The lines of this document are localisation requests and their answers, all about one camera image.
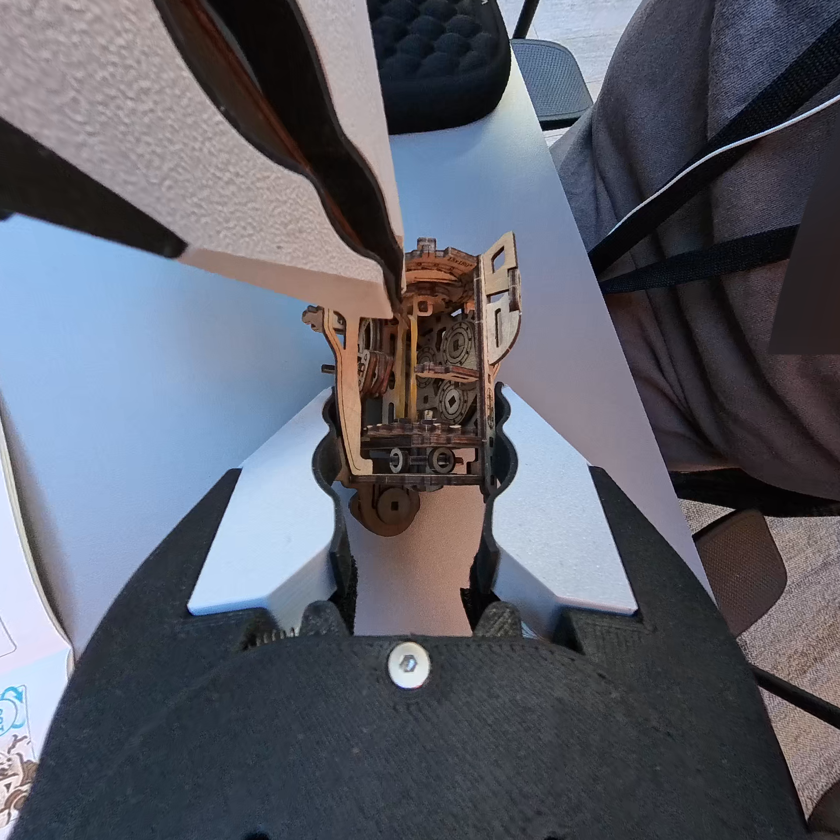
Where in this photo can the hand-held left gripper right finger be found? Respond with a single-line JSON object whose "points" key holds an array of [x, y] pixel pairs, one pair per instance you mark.
{"points": [[558, 525]]}

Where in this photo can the yellow rubber band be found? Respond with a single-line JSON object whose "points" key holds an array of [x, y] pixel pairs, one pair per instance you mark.
{"points": [[414, 358]]}

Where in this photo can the wooden mechanical model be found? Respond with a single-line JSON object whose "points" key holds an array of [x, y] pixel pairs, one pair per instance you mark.
{"points": [[426, 407]]}

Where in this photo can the black mesh chair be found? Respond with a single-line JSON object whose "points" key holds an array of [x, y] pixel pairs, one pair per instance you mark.
{"points": [[554, 82]]}

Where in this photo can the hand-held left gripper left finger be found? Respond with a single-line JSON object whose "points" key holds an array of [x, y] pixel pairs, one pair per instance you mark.
{"points": [[275, 525]]}

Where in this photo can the printed instruction booklet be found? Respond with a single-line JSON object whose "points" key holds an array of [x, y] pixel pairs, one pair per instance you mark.
{"points": [[33, 590]]}

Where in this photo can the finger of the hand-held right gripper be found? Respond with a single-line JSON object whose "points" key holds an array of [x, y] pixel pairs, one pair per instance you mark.
{"points": [[131, 118], [354, 79]]}

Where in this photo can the black padded wrist rest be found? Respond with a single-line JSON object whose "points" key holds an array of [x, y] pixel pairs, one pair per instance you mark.
{"points": [[439, 65]]}

